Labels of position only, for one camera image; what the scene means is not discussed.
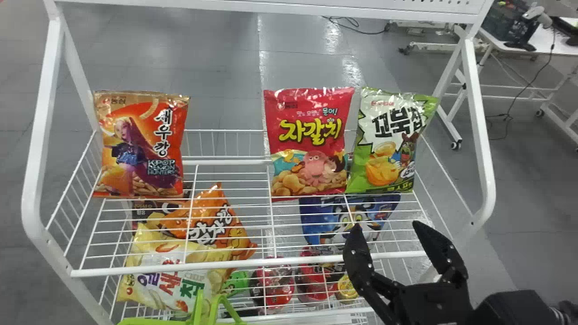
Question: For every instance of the black crate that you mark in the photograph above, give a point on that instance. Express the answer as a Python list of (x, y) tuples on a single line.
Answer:
[(508, 20)]

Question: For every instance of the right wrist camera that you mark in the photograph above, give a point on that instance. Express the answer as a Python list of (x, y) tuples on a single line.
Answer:
[(515, 309)]

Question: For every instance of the red noodle cup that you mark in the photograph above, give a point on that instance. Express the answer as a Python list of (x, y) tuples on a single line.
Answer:
[(273, 284), (316, 282)]

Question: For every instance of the yellow can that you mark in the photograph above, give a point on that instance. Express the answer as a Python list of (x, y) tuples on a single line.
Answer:
[(347, 288)]

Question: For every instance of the orange red snack packet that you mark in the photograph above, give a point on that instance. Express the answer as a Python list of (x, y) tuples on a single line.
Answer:
[(144, 135)]

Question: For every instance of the green snack packet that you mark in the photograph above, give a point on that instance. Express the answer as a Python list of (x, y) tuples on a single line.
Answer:
[(235, 283), (388, 140)]

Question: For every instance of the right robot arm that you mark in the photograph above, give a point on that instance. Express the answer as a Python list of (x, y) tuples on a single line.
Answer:
[(569, 313)]

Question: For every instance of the yellow snack packet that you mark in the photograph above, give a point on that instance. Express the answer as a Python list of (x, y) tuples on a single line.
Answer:
[(162, 284)]

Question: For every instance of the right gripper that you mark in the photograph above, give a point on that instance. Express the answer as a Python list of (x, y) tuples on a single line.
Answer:
[(429, 304)]

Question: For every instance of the white side table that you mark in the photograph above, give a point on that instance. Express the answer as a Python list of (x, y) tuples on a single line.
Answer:
[(555, 47)]

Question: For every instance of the blue snack packet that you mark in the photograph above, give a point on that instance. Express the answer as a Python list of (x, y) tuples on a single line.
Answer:
[(325, 221)]

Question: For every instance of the dark brown snack packet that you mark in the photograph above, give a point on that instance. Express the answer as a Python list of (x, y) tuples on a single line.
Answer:
[(144, 206)]

